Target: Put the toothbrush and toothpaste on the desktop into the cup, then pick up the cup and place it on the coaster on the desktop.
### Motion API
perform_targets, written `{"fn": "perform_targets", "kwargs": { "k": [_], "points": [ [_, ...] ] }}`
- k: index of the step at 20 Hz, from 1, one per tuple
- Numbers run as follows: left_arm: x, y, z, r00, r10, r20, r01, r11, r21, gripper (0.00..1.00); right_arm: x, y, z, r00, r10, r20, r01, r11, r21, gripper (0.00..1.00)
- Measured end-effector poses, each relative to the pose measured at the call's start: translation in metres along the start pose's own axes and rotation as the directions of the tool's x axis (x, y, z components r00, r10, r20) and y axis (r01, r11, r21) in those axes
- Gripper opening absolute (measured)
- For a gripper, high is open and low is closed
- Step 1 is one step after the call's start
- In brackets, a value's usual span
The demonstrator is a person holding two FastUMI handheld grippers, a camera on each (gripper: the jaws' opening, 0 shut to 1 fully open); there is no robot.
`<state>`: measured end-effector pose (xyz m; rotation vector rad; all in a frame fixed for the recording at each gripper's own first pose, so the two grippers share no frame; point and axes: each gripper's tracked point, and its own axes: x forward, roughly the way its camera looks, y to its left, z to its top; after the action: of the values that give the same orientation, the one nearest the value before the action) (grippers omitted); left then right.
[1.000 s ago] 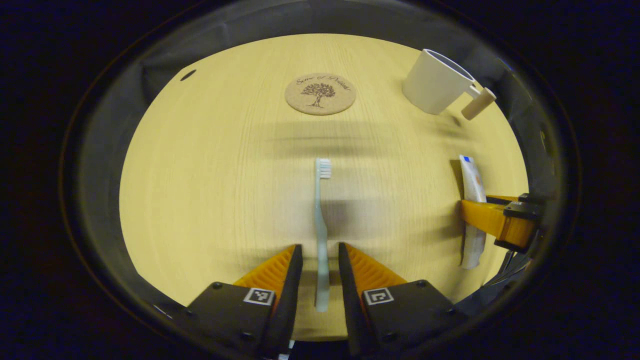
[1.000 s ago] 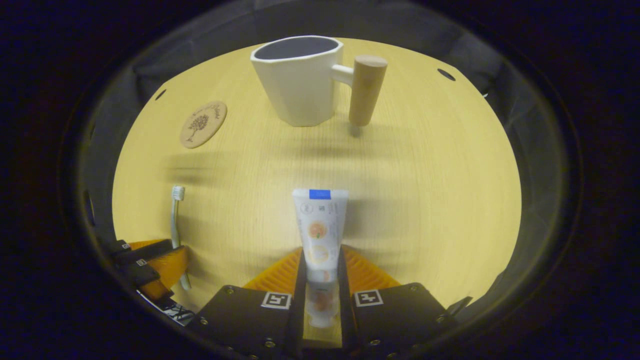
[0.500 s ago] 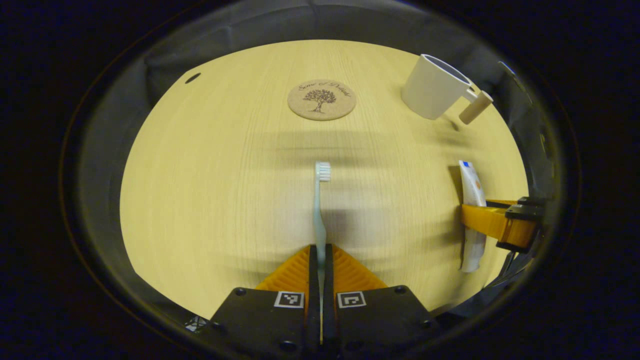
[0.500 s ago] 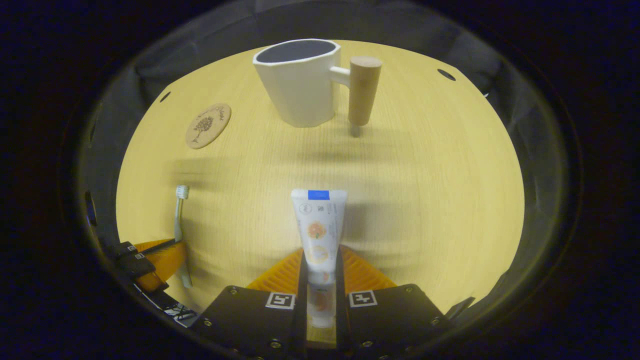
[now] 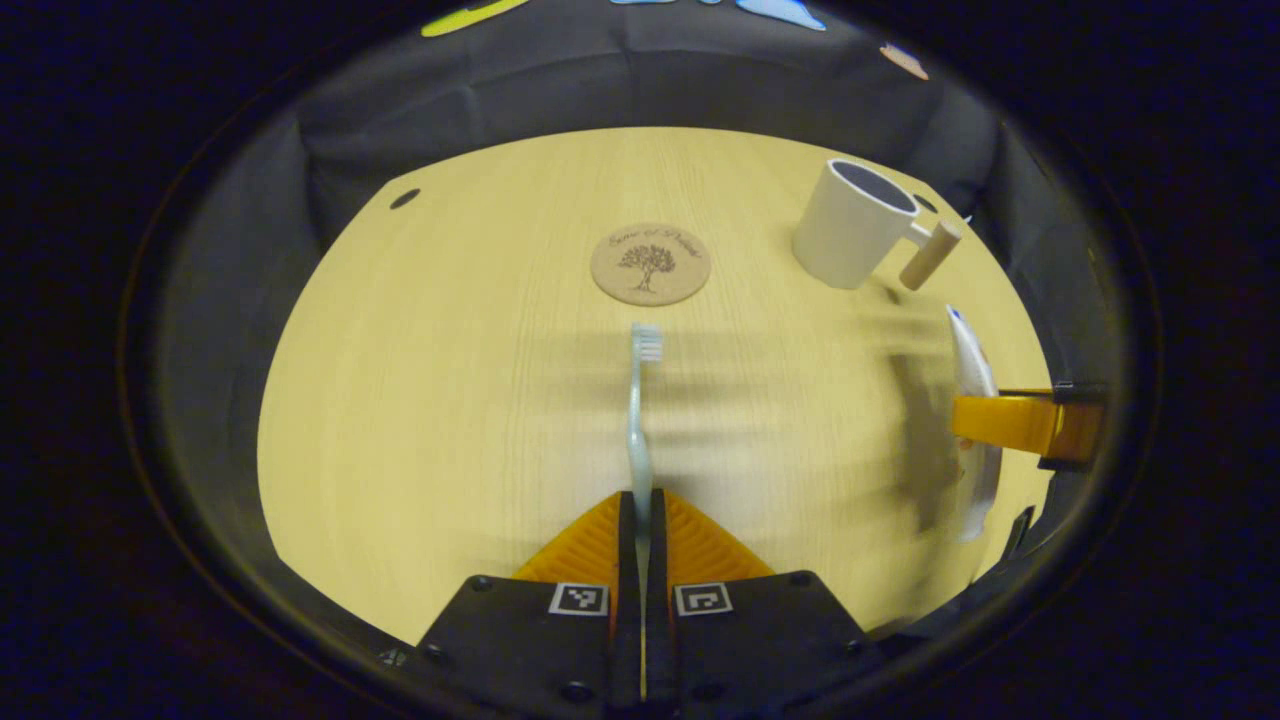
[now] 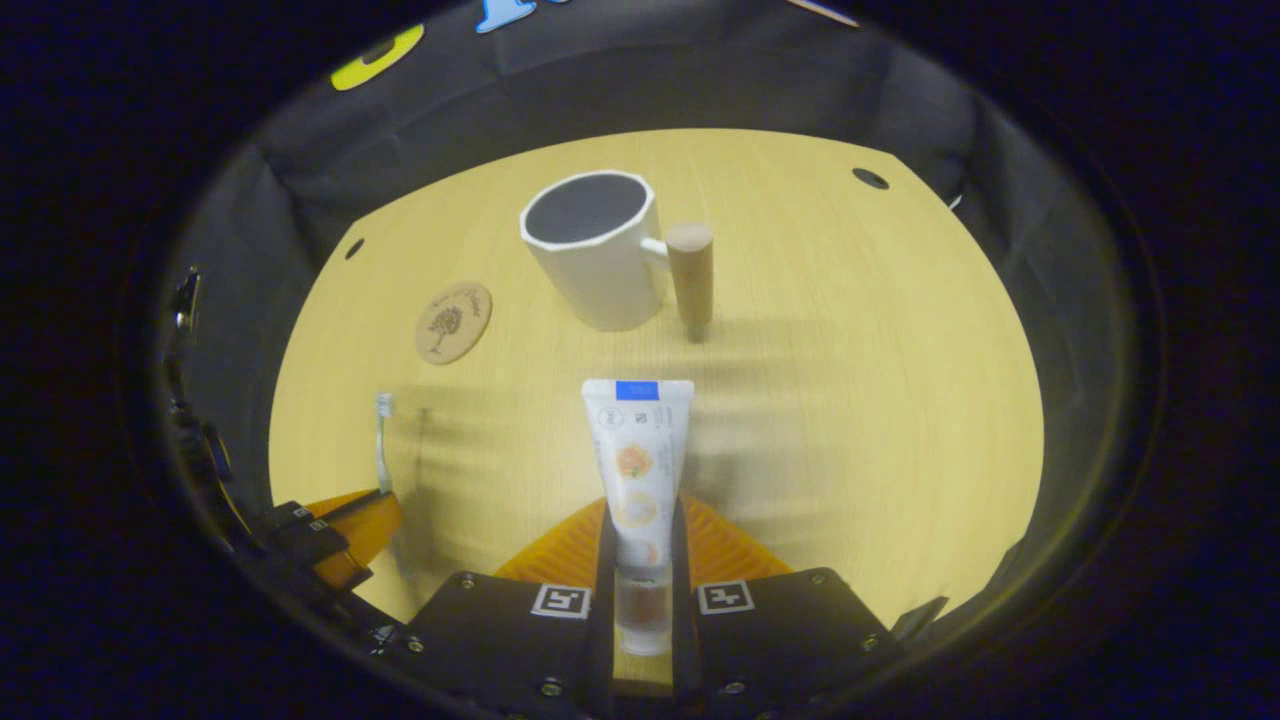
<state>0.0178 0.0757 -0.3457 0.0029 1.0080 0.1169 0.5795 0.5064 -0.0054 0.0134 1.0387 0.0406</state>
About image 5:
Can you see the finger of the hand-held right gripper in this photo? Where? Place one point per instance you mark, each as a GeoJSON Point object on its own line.
{"type": "Point", "coordinates": [1010, 420]}

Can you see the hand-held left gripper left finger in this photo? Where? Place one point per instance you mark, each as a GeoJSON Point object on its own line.
{"type": "Point", "coordinates": [626, 620]}

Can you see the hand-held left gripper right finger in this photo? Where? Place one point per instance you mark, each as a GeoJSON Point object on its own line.
{"type": "Point", "coordinates": [657, 620]}

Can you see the silver toothpaste tube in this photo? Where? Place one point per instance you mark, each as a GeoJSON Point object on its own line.
{"type": "Point", "coordinates": [972, 360]}

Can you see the pale green toothbrush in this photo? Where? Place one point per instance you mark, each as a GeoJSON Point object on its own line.
{"type": "Point", "coordinates": [638, 440]}

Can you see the round cork coaster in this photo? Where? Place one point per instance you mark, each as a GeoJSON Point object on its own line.
{"type": "Point", "coordinates": [650, 265]}

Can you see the black backdrop cloth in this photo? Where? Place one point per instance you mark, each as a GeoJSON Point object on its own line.
{"type": "Point", "coordinates": [600, 90]}

